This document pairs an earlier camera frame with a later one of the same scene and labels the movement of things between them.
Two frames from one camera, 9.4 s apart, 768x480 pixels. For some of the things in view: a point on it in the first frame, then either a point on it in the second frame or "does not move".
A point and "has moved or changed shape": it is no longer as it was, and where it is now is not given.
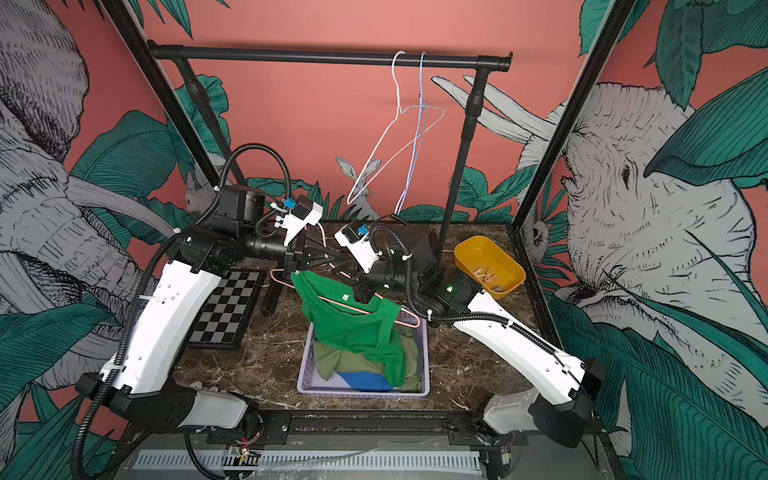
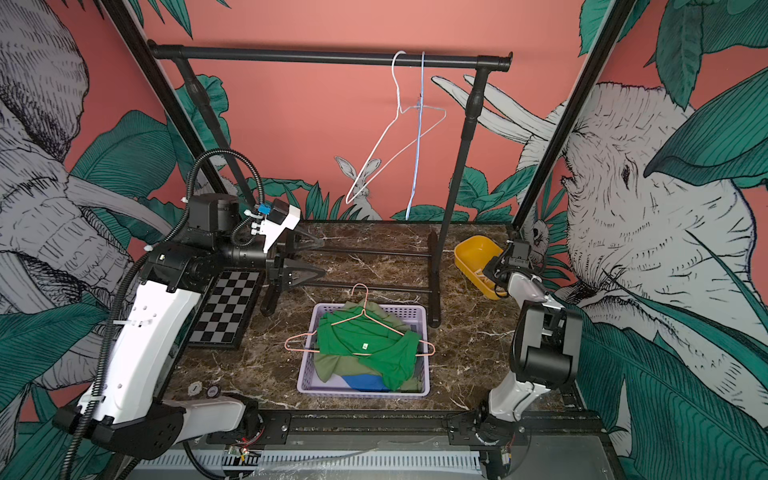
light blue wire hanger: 419,139 has moved or changed shape
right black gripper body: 369,287 to 496,267
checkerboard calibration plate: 221,323 does not move
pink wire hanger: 415,319 to 354,315
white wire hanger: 433,128 does not move
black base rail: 313,427 does not move
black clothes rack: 182,54 does not move
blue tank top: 366,381 does not move
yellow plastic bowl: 489,265 does not move
